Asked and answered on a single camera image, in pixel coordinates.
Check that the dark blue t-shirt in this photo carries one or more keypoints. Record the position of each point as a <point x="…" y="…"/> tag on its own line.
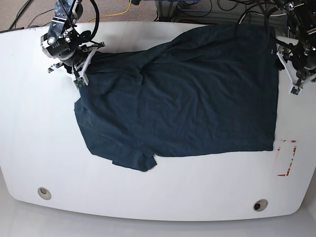
<point x="211" y="90"/>

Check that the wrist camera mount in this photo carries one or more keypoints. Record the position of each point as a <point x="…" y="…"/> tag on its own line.
<point x="288" y="82"/>
<point x="79" y="78"/>

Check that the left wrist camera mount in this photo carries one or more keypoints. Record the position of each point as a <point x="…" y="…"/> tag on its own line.
<point x="288" y="82"/>

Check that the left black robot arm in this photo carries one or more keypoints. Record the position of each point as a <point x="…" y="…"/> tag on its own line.
<point x="301" y="21"/>

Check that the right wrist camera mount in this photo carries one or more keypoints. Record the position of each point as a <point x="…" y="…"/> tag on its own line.
<point x="79" y="78"/>

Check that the left table cable grommet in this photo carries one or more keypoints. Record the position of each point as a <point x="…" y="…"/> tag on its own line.
<point x="44" y="193"/>

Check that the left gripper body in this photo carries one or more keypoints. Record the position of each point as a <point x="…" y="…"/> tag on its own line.
<point x="303" y="73"/>

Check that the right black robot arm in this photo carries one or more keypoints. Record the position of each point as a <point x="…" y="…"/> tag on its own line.
<point x="61" y="41"/>

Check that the right table cable grommet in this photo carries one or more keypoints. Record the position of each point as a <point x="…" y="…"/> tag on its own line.
<point x="260" y="205"/>

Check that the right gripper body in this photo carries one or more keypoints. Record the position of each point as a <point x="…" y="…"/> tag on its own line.
<point x="69" y="62"/>

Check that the table cable grommet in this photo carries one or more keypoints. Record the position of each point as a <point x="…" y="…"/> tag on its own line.
<point x="260" y="205"/>
<point x="44" y="193"/>

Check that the red tape rectangle marking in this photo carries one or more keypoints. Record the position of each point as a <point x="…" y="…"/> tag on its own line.
<point x="285" y="156"/>

